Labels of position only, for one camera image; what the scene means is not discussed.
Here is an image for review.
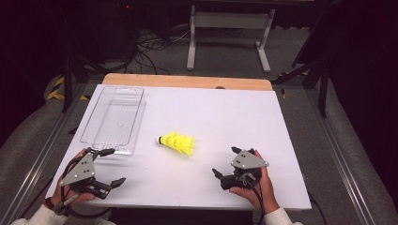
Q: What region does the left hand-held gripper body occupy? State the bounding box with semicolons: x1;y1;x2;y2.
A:
58;147;111;201

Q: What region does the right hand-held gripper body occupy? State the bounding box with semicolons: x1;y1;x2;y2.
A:
220;147;270;191

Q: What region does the person's left hand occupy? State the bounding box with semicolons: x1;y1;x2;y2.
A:
51;147;98;208

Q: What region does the person's right hand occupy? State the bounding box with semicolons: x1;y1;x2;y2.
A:
228;149;281;216

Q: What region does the white sheet table cover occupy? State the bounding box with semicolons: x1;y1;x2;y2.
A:
44;83;313;211

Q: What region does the clear plastic container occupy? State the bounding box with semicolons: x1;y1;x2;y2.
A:
79;85;147;157

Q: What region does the dark bead wristband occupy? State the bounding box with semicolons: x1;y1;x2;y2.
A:
42;196;69;218

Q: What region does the black tripod stand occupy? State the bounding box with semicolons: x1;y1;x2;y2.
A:
59;46;110;114
271;8;333;119

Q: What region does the yellow black floor tape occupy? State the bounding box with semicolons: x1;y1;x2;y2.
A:
46;76;91;102

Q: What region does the left hand-held gripper black cable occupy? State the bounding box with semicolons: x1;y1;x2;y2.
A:
59;155;112;219

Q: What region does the hand-held gripper black cable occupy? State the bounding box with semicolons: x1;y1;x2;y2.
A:
243;173;267;225
59;155;112;219

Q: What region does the right hand-held gripper black cable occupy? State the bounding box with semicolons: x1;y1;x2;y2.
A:
243;173;267;225

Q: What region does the aluminium floor rail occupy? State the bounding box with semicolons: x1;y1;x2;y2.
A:
0;82;92;225
303;88;378;225

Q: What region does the black floor cable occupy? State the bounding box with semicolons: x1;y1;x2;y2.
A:
307;190;329;225

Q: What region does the tangle of black floor cables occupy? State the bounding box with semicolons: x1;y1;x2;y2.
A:
115;26;192;76

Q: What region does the white metal table frame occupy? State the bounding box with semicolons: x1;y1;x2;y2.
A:
186;4;277;75

